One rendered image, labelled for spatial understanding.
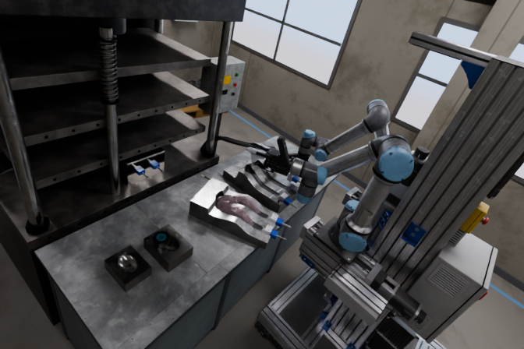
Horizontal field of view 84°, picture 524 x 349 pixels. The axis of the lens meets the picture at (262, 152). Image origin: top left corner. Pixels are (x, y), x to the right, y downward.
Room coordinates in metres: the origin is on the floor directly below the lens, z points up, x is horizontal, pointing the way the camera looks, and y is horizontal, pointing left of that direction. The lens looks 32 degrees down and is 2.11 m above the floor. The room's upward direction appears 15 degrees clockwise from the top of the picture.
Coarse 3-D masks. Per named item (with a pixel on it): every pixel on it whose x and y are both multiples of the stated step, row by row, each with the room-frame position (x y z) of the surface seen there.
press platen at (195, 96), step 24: (168, 72) 2.11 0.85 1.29; (24, 96) 1.27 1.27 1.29; (48, 96) 1.33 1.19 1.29; (72, 96) 1.40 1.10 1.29; (96, 96) 1.47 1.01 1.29; (120, 96) 1.54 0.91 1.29; (144, 96) 1.63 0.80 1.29; (168, 96) 1.72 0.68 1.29; (192, 96) 1.81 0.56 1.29; (24, 120) 1.07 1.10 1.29; (48, 120) 1.12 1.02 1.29; (72, 120) 1.17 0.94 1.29; (96, 120) 1.23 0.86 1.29; (120, 120) 1.33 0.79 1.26
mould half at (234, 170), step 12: (228, 168) 1.70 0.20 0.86; (240, 168) 1.74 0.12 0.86; (228, 180) 1.64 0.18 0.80; (240, 180) 1.59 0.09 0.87; (252, 180) 1.57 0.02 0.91; (264, 180) 1.64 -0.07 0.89; (276, 180) 1.68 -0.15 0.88; (252, 192) 1.53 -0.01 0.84; (264, 192) 1.51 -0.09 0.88; (288, 192) 1.57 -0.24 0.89; (264, 204) 1.48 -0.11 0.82; (276, 204) 1.44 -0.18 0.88
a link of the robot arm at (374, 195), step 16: (384, 144) 1.04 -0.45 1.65; (400, 144) 1.01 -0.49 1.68; (384, 160) 0.94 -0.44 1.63; (400, 160) 0.93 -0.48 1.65; (384, 176) 0.93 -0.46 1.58; (400, 176) 0.92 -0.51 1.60; (368, 192) 0.97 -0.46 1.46; (384, 192) 0.95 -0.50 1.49; (368, 208) 0.95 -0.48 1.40; (352, 224) 0.96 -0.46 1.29; (368, 224) 0.96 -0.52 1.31; (352, 240) 0.93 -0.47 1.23
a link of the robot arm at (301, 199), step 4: (300, 184) 1.04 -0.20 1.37; (304, 184) 1.02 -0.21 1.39; (300, 188) 1.03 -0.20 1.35; (304, 188) 1.01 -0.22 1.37; (308, 188) 1.01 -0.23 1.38; (312, 188) 1.01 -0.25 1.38; (316, 188) 1.02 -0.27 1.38; (296, 192) 1.05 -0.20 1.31; (300, 192) 1.02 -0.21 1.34; (304, 192) 1.01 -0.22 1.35; (308, 192) 1.01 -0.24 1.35; (312, 192) 1.01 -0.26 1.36; (296, 196) 1.03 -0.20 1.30; (300, 196) 1.02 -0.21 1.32; (304, 196) 1.01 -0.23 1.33; (308, 196) 1.01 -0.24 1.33; (312, 196) 1.02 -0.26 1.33; (300, 200) 1.01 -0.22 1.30; (304, 200) 1.01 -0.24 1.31; (308, 200) 1.01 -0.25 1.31
